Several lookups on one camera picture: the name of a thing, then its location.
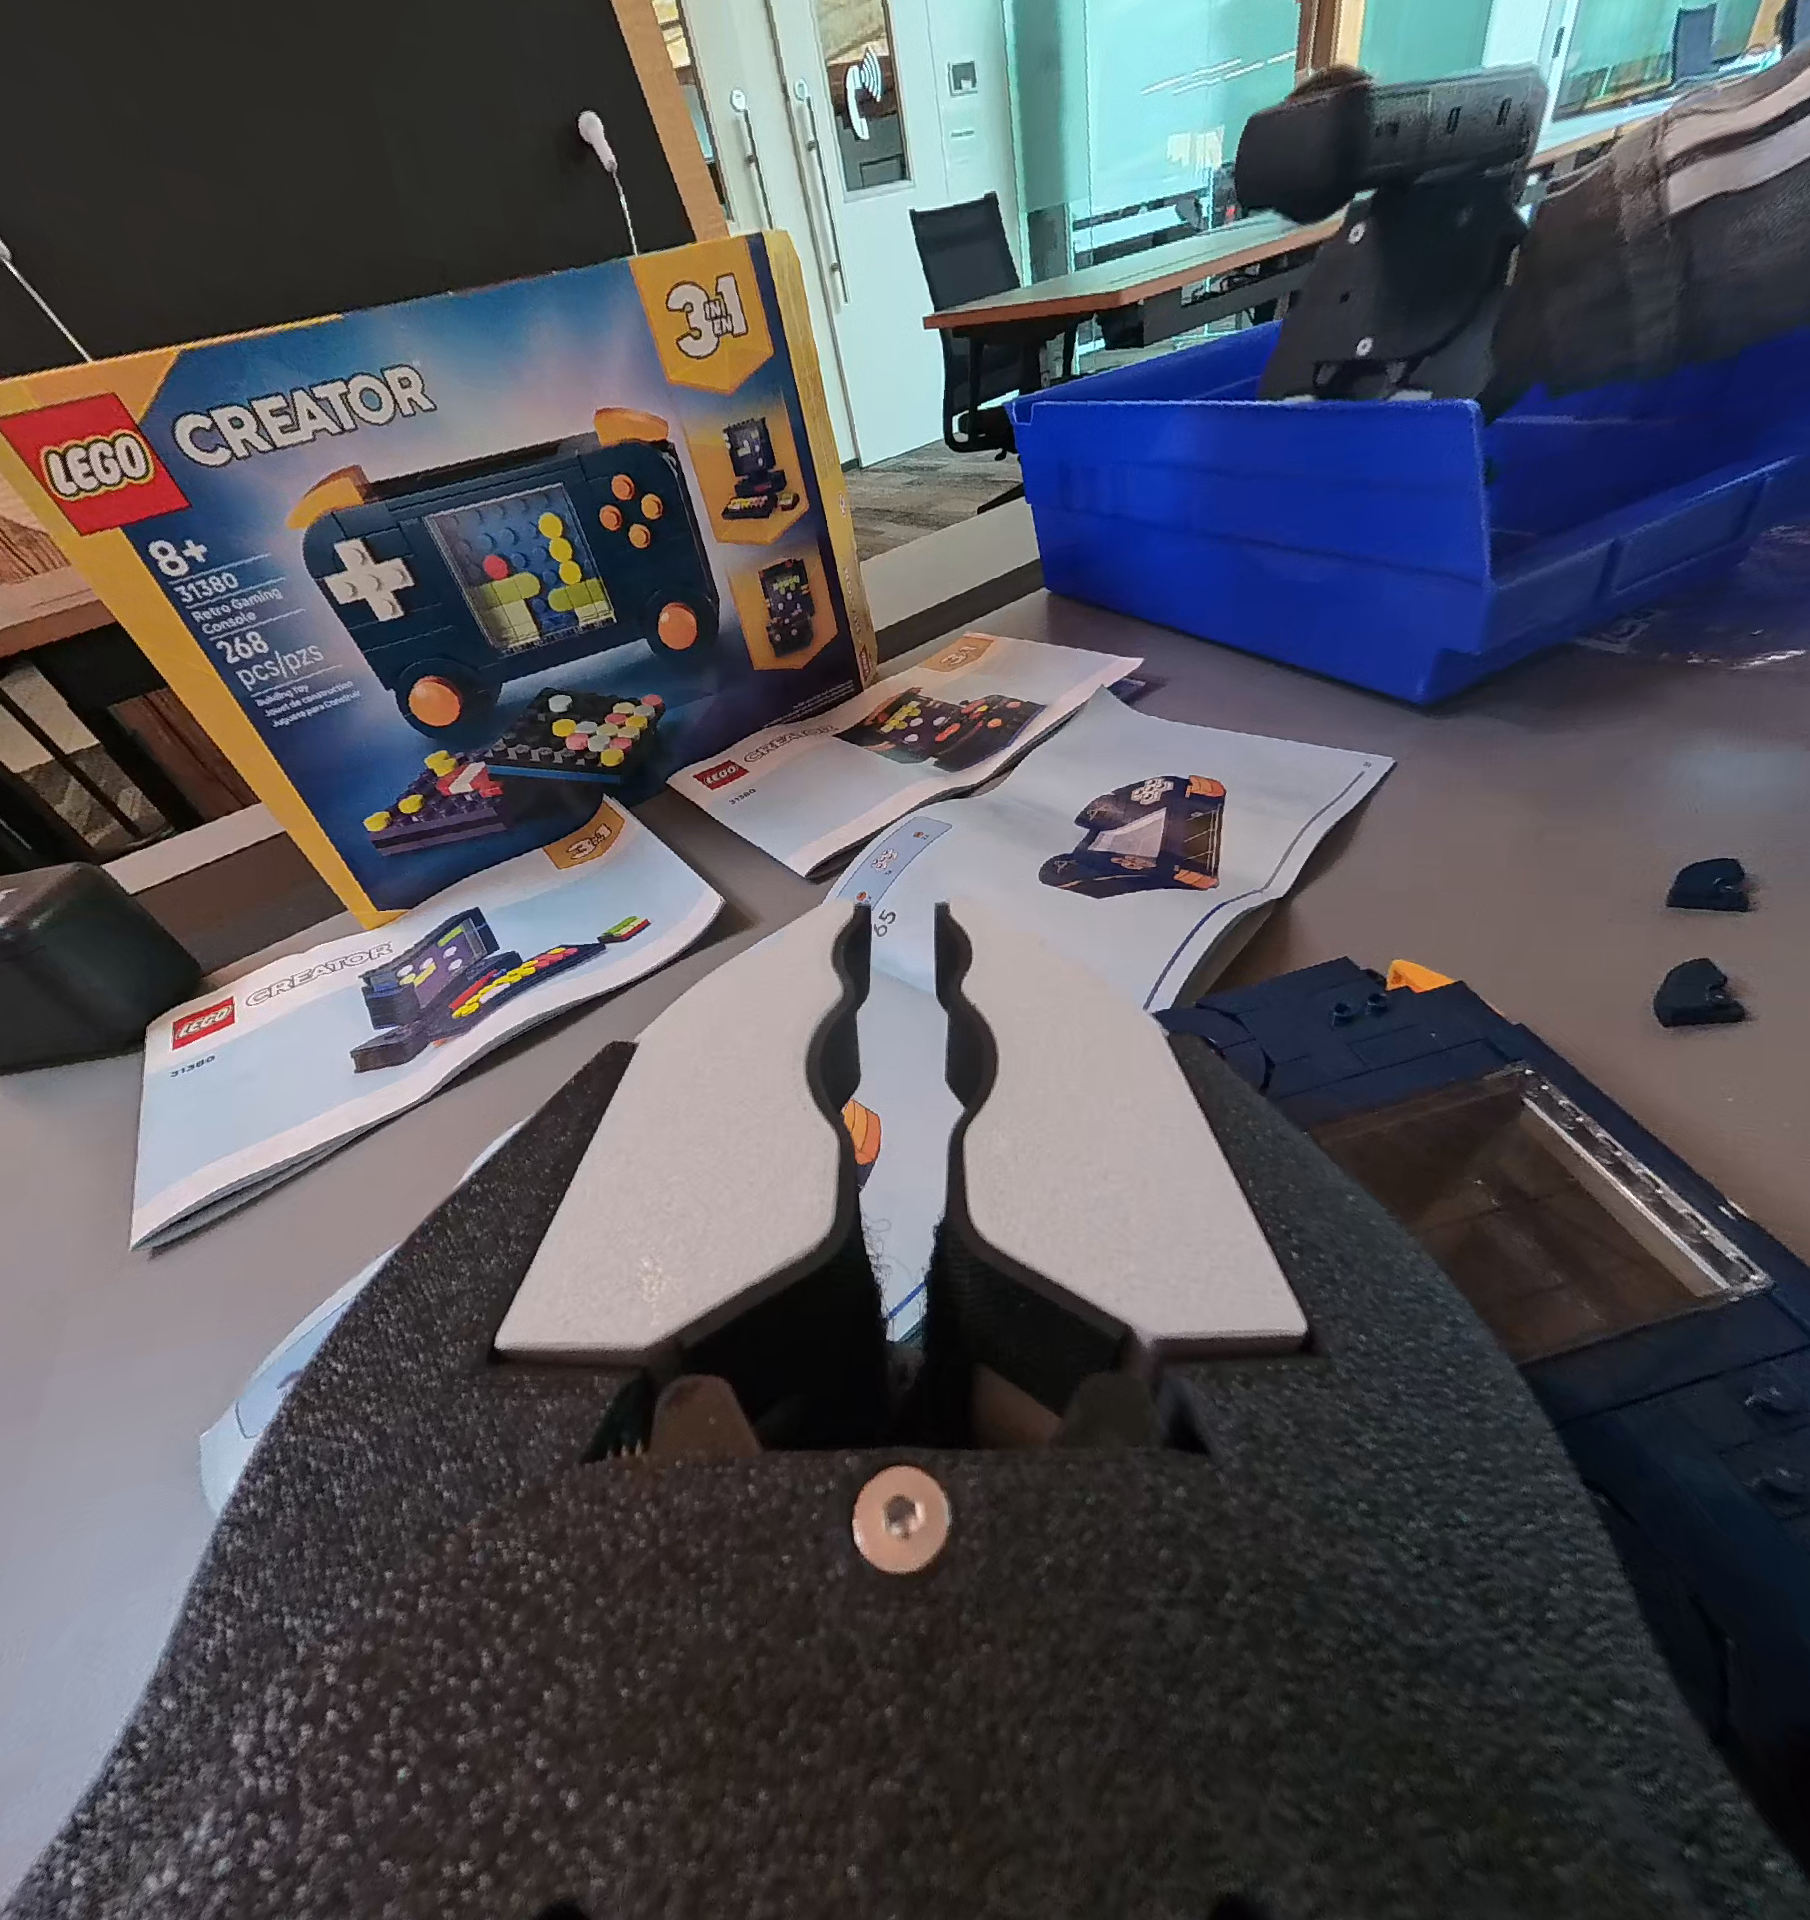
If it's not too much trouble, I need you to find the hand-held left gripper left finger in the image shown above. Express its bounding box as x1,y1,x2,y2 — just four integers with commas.
493,899,872,1367

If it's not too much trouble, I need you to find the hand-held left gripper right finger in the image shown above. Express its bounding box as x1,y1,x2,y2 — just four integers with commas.
932,899,1312,1367

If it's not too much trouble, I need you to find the blue plastic bin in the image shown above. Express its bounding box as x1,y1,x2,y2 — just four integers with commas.
1006,318,1810,710

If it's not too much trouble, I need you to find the dark blue toy brick console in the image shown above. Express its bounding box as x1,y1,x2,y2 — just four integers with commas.
1157,955,1810,1853

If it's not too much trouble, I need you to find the long wooden desk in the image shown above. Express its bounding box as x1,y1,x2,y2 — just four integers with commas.
923,119,1635,332

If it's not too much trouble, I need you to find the instruction booklet black board cover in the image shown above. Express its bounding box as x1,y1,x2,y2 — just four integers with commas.
669,632,1148,882

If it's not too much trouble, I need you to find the instruction booklet purple toy cover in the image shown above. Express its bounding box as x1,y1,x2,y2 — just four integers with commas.
128,794,729,1253

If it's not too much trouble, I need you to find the open instruction booklet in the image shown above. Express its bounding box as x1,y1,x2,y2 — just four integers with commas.
201,691,1401,1479

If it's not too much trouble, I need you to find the black office chair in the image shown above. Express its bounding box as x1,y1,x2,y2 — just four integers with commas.
908,192,1080,455

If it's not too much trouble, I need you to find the clear plastic bag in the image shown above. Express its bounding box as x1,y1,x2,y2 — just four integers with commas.
1572,494,1810,677

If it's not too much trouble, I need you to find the glass door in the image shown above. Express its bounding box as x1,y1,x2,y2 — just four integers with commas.
763,0,1029,467

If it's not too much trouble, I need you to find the black case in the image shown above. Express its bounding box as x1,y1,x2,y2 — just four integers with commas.
0,861,205,1075

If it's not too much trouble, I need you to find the toy brick set box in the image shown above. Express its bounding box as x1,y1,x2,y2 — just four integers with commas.
0,232,881,932

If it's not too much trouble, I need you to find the black wall board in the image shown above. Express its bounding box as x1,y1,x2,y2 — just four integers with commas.
0,0,698,377

